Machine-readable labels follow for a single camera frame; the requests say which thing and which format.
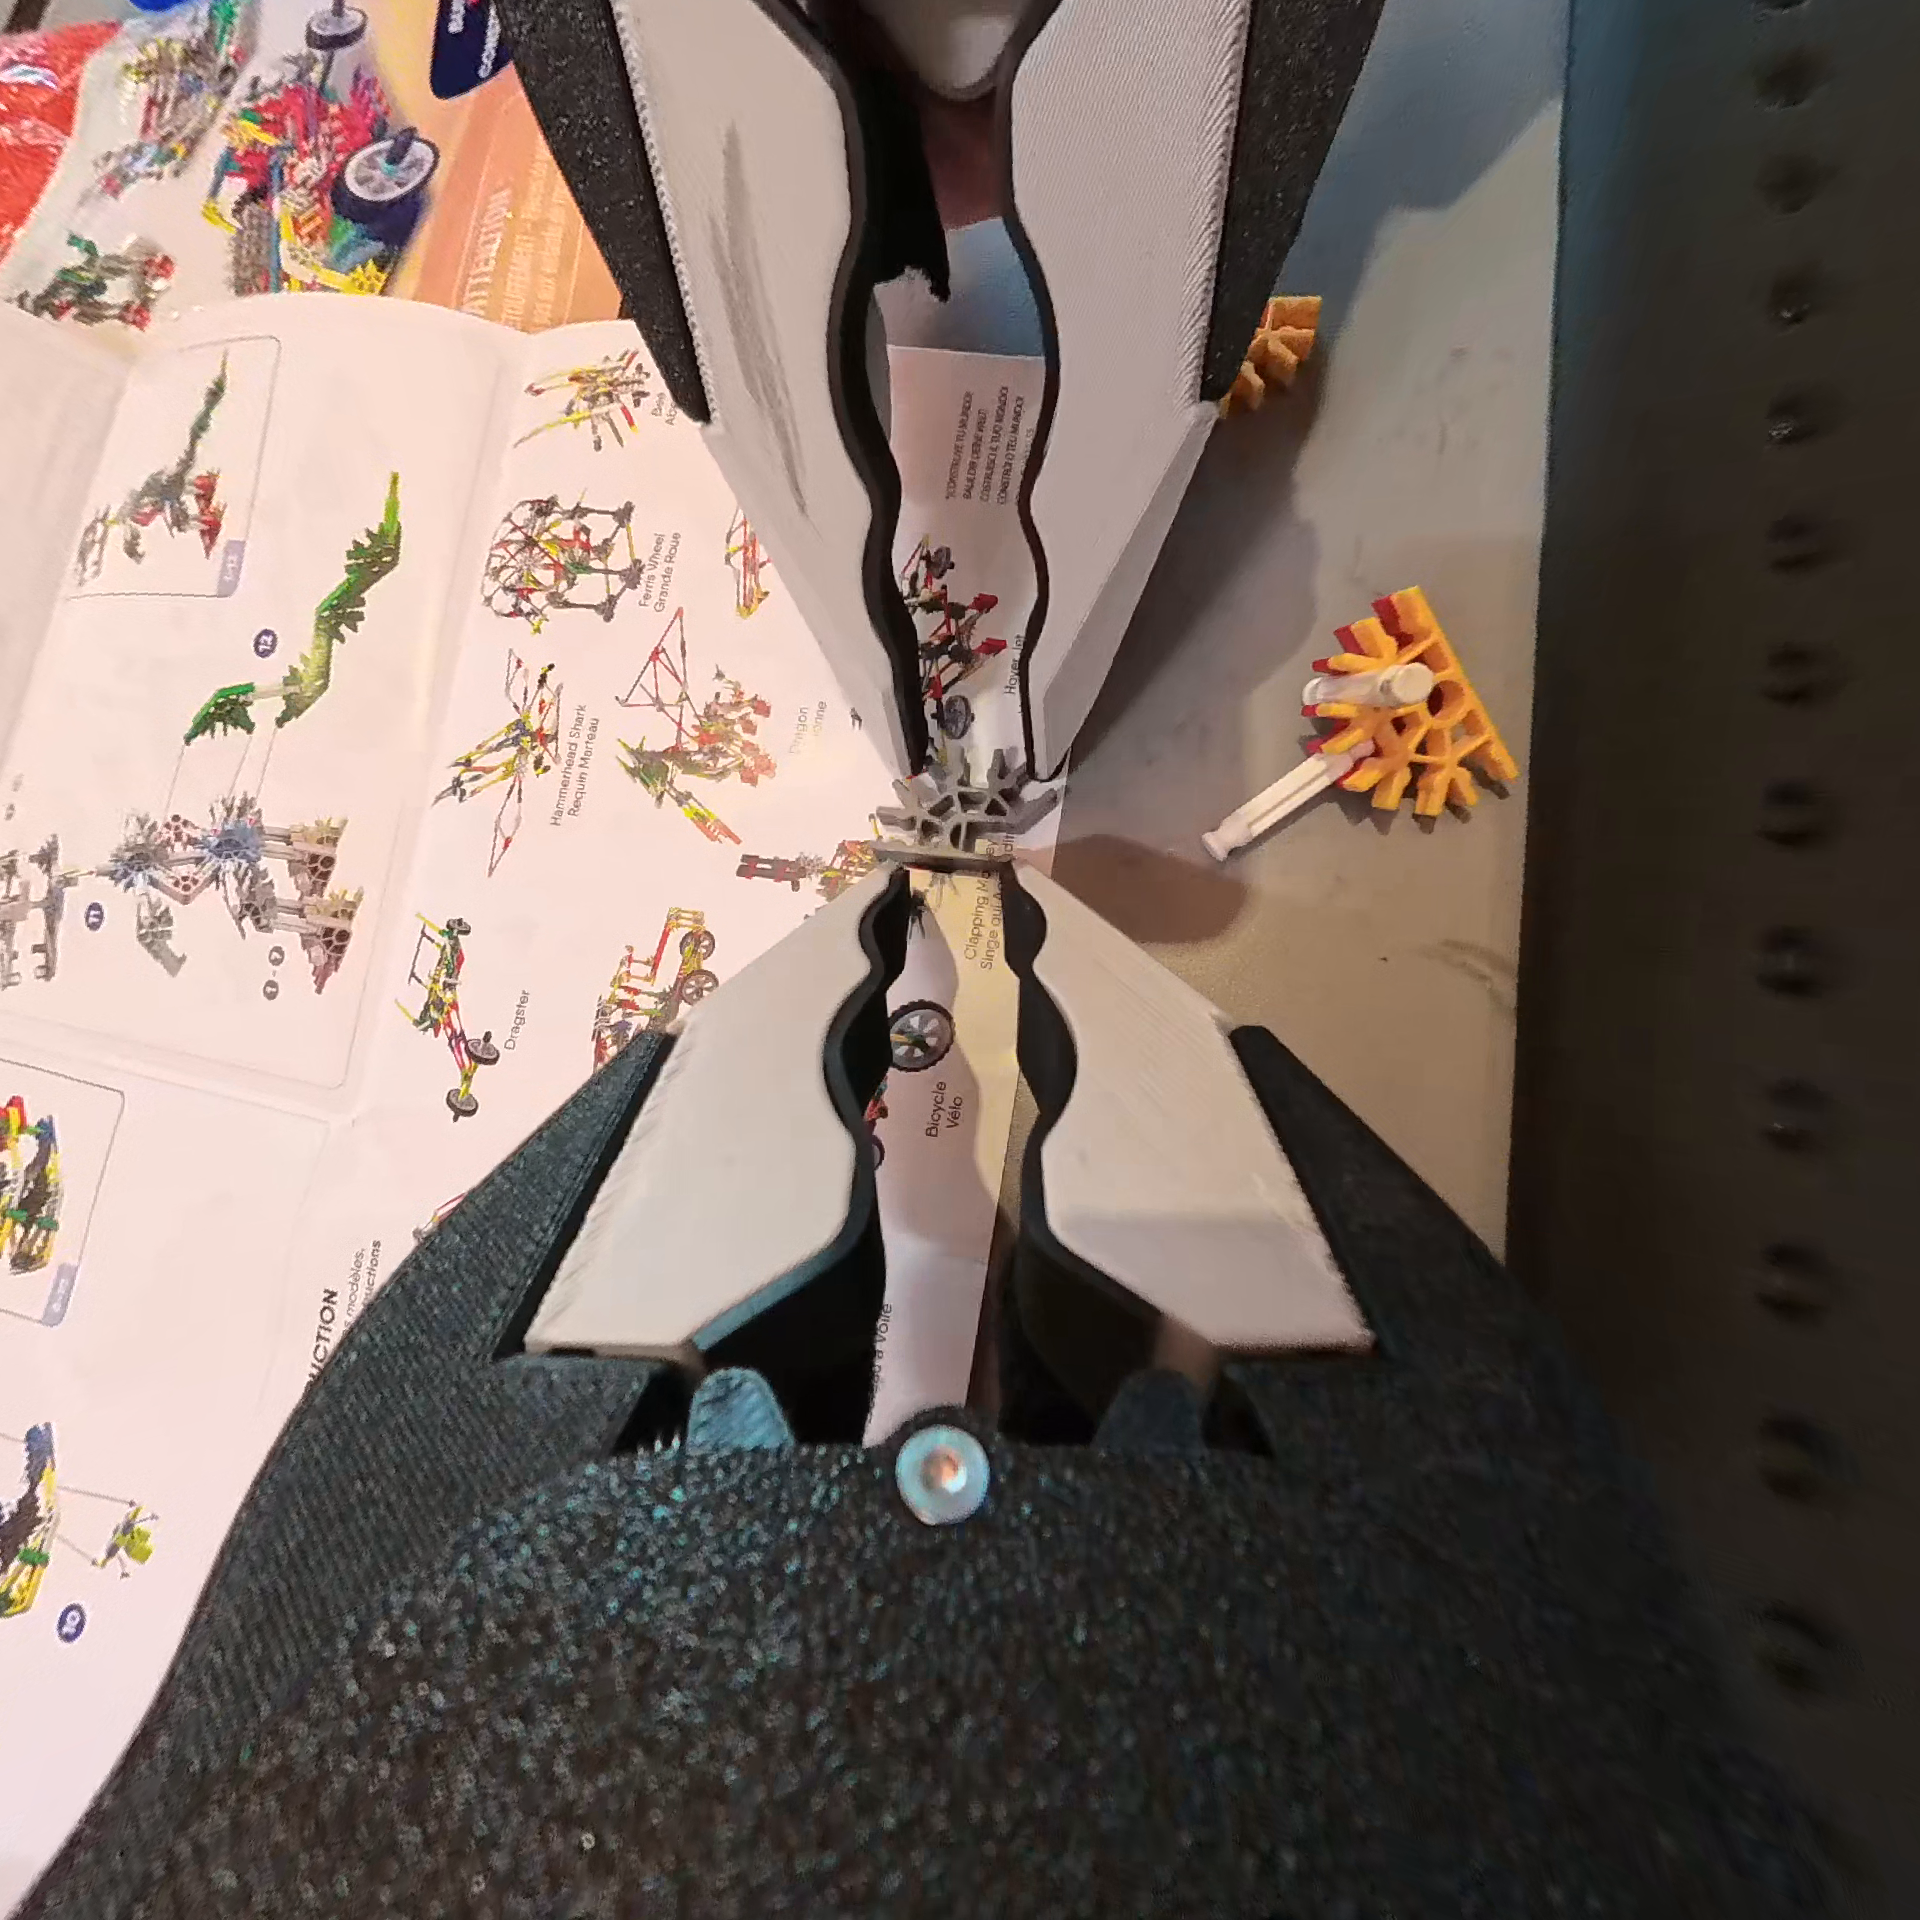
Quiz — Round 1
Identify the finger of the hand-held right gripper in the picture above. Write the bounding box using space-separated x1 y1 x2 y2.
613 0 936 780
995 0 1255 784

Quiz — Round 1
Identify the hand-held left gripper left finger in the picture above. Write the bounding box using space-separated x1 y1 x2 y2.
522 866 917 1366

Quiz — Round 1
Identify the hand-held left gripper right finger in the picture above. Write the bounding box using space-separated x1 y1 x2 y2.
997 878 1377 1418

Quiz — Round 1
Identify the grey snowflake connector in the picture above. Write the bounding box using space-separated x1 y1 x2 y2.
874 748 1064 874

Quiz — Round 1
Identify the colourful cardboard toy box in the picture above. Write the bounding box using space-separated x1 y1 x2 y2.
0 0 641 326

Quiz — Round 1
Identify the yellow snowflake connector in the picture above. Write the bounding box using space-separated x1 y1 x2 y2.
1219 295 1325 422

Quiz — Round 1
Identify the white printed instruction sheet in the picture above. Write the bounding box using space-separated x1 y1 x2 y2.
0 293 1069 1704

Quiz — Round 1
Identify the red toy connector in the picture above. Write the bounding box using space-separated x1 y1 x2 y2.
1307 585 1465 758

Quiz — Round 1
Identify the yellow fan connector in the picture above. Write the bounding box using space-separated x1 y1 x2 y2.
1307 585 1521 817

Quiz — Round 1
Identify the short white plastic rod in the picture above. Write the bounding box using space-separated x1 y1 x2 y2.
1298 663 1439 718

